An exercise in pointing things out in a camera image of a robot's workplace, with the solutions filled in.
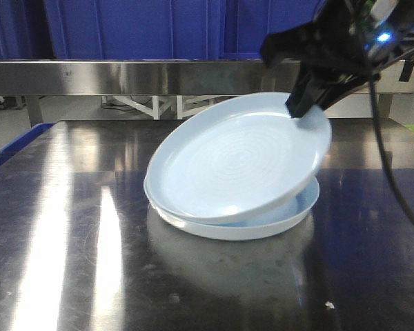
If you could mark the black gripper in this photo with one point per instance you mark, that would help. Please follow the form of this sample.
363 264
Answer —
344 36

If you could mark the light blue plate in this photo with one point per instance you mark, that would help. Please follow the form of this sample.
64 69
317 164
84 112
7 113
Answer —
269 223
237 159

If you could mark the black tape strip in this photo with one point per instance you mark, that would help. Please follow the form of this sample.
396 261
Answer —
407 70

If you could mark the large blue crate right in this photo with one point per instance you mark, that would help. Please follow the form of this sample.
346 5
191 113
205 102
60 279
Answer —
248 22

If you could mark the large blue crate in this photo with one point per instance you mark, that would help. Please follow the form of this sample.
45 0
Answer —
248 22
24 31
136 30

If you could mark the large blue crate middle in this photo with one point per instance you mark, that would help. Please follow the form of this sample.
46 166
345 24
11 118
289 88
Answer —
136 30

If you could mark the blue low bin left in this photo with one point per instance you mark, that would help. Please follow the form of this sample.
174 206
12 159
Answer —
22 141

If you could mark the large blue crate left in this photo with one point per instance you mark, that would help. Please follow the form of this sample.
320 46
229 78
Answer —
24 31

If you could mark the white metal frame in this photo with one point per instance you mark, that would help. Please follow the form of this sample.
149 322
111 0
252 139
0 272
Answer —
155 106

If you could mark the stainless steel shelf rail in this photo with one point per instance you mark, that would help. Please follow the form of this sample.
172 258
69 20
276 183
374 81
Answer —
65 78

